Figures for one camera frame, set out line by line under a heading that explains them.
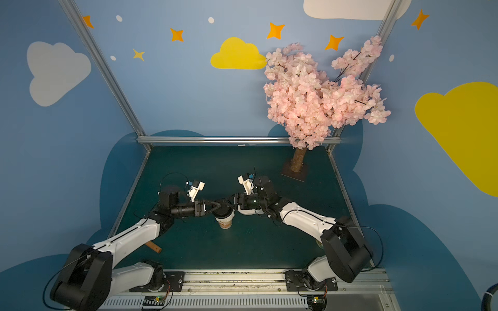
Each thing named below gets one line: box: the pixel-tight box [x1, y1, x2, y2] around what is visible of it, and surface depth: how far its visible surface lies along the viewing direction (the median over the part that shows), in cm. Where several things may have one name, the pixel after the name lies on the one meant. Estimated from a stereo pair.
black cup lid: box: [212, 205, 235, 219], surface depth 76 cm
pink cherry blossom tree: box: [263, 36, 392, 173], surface depth 73 cm
